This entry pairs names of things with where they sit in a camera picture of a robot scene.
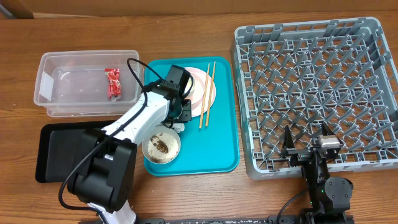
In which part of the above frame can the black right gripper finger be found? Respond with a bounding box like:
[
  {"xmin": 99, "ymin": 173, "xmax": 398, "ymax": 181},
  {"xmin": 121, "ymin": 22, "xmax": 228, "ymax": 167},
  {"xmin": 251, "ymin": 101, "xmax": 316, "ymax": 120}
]
[
  {"xmin": 282, "ymin": 126, "xmax": 295, "ymax": 151},
  {"xmin": 321, "ymin": 122, "xmax": 343, "ymax": 146}
]

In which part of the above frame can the white napkin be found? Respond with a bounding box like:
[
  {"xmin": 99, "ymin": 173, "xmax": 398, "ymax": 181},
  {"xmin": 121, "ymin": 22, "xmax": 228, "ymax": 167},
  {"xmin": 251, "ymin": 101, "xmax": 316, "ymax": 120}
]
[{"xmin": 170, "ymin": 123, "xmax": 185, "ymax": 133}]

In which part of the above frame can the grey small bowl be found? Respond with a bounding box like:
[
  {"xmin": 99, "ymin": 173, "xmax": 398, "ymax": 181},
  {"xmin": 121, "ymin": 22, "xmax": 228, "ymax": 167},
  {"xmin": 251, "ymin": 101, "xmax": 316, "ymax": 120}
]
[{"xmin": 142, "ymin": 126, "xmax": 181, "ymax": 164}]

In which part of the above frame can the red snack wrapper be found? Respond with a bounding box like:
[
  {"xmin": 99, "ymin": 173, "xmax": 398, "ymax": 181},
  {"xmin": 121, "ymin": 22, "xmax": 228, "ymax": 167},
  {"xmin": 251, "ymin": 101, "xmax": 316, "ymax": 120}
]
[{"xmin": 104, "ymin": 68, "xmax": 121, "ymax": 101}]

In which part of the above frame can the cream white cup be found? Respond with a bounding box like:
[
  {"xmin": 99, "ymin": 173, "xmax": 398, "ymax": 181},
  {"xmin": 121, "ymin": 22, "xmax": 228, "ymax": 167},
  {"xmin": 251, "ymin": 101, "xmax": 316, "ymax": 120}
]
[{"xmin": 184, "ymin": 75, "xmax": 195, "ymax": 98}]

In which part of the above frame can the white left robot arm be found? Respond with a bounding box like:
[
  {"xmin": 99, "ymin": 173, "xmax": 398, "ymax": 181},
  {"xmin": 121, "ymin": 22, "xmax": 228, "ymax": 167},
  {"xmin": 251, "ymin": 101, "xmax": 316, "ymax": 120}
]
[{"xmin": 58, "ymin": 79, "xmax": 193, "ymax": 223}]

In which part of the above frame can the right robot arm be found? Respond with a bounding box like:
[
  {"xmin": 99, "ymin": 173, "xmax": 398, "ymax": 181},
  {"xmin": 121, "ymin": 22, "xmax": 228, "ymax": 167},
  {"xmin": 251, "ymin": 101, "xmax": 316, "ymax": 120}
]
[{"xmin": 276, "ymin": 123, "xmax": 354, "ymax": 224}]

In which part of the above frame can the grey dishwasher rack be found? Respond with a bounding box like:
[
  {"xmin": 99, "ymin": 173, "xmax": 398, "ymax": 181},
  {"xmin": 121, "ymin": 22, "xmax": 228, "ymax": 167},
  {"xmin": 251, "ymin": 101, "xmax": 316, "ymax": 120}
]
[{"xmin": 232, "ymin": 17, "xmax": 397, "ymax": 180}]

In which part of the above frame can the pink plate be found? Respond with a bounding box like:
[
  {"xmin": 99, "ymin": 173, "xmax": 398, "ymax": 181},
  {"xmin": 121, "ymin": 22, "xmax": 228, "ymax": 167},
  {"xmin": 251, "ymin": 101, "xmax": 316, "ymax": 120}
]
[{"xmin": 185, "ymin": 67, "xmax": 212, "ymax": 118}]

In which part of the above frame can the right wooden chopstick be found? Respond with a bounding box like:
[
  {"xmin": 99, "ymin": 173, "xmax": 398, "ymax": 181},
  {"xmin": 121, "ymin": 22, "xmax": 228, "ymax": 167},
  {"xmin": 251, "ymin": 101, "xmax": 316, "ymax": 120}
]
[{"xmin": 205, "ymin": 61, "xmax": 216, "ymax": 127}]

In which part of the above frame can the wooden chopstick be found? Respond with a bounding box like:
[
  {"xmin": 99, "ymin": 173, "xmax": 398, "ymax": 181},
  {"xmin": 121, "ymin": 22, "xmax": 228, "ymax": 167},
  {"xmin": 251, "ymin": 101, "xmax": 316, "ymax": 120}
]
[
  {"xmin": 205, "ymin": 61, "xmax": 216, "ymax": 127},
  {"xmin": 199, "ymin": 63, "xmax": 210, "ymax": 129}
]

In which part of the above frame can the brown food scrap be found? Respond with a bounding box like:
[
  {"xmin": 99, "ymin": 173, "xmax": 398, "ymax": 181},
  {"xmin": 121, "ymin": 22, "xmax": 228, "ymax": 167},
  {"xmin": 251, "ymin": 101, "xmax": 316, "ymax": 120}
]
[{"xmin": 150, "ymin": 135, "xmax": 169, "ymax": 154}]

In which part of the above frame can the teal plastic tray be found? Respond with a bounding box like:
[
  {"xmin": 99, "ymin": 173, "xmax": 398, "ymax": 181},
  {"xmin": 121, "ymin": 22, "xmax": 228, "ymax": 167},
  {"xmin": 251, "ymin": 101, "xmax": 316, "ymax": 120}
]
[{"xmin": 144, "ymin": 56, "xmax": 240, "ymax": 176}]

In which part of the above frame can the left wooden chopstick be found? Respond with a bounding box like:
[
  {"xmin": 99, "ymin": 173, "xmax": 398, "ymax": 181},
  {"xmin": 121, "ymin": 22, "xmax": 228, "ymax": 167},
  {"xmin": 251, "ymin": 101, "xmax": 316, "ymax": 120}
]
[{"xmin": 199, "ymin": 63, "xmax": 210, "ymax": 129}]

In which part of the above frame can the clear plastic bin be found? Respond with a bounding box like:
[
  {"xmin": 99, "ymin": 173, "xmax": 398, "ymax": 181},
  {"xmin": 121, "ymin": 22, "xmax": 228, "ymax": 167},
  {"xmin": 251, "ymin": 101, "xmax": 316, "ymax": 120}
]
[{"xmin": 34, "ymin": 50, "xmax": 141, "ymax": 117}]

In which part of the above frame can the black plastic tray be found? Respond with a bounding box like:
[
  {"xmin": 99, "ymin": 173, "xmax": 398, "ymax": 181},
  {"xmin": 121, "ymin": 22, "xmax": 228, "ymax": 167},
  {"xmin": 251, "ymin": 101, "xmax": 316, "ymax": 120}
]
[{"xmin": 35, "ymin": 120, "xmax": 113, "ymax": 183}]

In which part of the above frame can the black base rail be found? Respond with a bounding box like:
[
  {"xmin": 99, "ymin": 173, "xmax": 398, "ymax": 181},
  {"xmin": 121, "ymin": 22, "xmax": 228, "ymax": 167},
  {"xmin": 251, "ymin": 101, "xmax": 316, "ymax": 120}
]
[{"xmin": 136, "ymin": 215, "xmax": 354, "ymax": 224}]

